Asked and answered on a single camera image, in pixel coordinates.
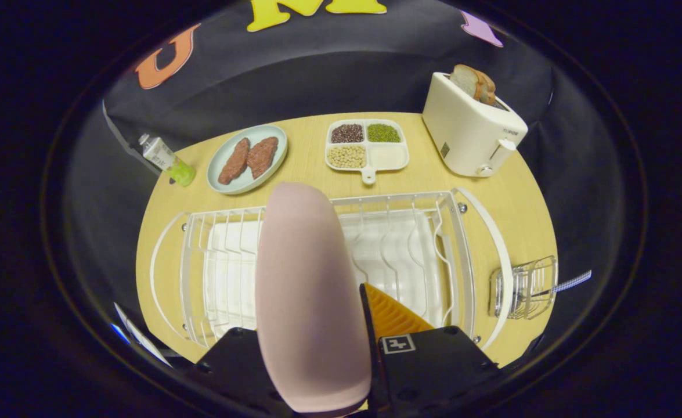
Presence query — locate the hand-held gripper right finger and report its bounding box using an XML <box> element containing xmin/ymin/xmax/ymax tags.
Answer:
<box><xmin>359</xmin><ymin>283</ymin><xmax>501</xmax><ymax>414</ymax></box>

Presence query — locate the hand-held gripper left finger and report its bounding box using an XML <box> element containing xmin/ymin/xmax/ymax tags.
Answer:
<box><xmin>187</xmin><ymin>327</ymin><xmax>295</xmax><ymax>418</ymax></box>

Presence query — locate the pink plate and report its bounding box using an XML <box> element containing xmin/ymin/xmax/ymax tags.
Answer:
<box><xmin>255</xmin><ymin>182</ymin><xmax>372</xmax><ymax>414</ymax></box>

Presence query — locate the white wire dish rack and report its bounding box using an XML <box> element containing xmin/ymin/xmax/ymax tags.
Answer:
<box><xmin>149</xmin><ymin>187</ymin><xmax>514</xmax><ymax>352</ymax></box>

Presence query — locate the metal wire basket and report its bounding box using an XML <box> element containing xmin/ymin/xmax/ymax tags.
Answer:
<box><xmin>489</xmin><ymin>255</ymin><xmax>559</xmax><ymax>320</ymax></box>

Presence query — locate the blue checked handle spoon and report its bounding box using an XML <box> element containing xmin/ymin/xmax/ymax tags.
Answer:
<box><xmin>550</xmin><ymin>270</ymin><xmax>593</xmax><ymax>294</ymax></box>

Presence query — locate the light green plate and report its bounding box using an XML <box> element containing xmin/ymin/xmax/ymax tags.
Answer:
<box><xmin>207</xmin><ymin>125</ymin><xmax>288</xmax><ymax>195</ymax></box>

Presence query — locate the green dish soap bottle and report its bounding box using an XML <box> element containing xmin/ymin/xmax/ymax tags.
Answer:
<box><xmin>138</xmin><ymin>133</ymin><xmax>196</xmax><ymax>188</ymax></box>

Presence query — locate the white divided dish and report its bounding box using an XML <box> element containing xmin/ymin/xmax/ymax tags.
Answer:
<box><xmin>324</xmin><ymin>118</ymin><xmax>410</xmax><ymax>185</ymax></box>

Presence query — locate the brown meat patty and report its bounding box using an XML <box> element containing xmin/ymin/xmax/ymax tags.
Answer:
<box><xmin>218</xmin><ymin>138</ymin><xmax>251</xmax><ymax>185</ymax></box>
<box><xmin>246</xmin><ymin>136</ymin><xmax>279</xmax><ymax>179</ymax></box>

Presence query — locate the pile of yellow soybeans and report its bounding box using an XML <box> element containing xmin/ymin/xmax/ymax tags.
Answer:
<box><xmin>327</xmin><ymin>145</ymin><xmax>367</xmax><ymax>170</ymax></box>

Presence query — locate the pile of green beans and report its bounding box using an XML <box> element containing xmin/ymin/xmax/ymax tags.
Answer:
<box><xmin>367</xmin><ymin>123</ymin><xmax>402</xmax><ymax>143</ymax></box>

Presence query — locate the pile of red beans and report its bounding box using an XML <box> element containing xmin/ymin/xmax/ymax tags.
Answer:
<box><xmin>331</xmin><ymin>124</ymin><xmax>365</xmax><ymax>144</ymax></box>

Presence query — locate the white toaster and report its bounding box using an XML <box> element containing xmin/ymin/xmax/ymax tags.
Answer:
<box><xmin>422</xmin><ymin>71</ymin><xmax>529</xmax><ymax>178</ymax></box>

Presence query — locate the black backdrop cloth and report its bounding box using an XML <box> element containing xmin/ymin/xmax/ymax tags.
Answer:
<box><xmin>65</xmin><ymin>0</ymin><xmax>646</xmax><ymax>349</ymax></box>

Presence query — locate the bread slice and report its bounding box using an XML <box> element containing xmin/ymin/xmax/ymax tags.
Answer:
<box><xmin>473</xmin><ymin>69</ymin><xmax>497</xmax><ymax>106</ymax></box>
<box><xmin>449</xmin><ymin>64</ymin><xmax>482</xmax><ymax>100</ymax></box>

